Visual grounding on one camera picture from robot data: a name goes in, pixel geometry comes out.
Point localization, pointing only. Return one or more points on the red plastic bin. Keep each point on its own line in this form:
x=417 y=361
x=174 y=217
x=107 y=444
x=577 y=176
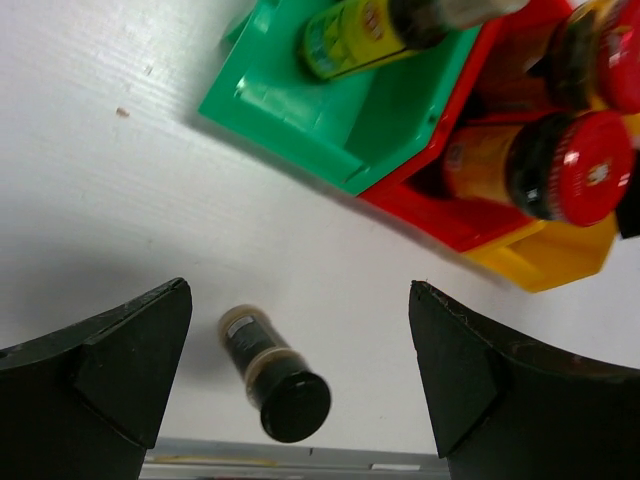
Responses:
x=459 y=224

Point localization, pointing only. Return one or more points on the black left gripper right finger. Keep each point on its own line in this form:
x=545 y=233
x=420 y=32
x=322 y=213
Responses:
x=504 y=405

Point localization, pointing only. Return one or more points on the green plastic bin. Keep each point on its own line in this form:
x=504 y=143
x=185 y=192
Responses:
x=350 y=132

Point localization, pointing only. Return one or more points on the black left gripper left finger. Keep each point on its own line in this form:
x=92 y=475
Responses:
x=87 y=401

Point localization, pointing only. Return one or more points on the aluminium table front rail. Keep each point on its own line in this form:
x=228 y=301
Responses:
x=194 y=459

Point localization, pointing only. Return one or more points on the black-lid pepper jar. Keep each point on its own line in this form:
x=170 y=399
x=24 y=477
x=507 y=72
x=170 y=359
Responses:
x=293 y=400

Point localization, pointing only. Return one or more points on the yellow-label small condiment bottle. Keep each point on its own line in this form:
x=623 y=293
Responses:
x=354 y=36

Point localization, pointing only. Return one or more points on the red-lid chili sauce jar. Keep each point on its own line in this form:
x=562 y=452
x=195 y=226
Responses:
x=592 y=59

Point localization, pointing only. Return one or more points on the yellow plastic bin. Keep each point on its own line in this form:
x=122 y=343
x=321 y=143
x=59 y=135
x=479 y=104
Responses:
x=545 y=255

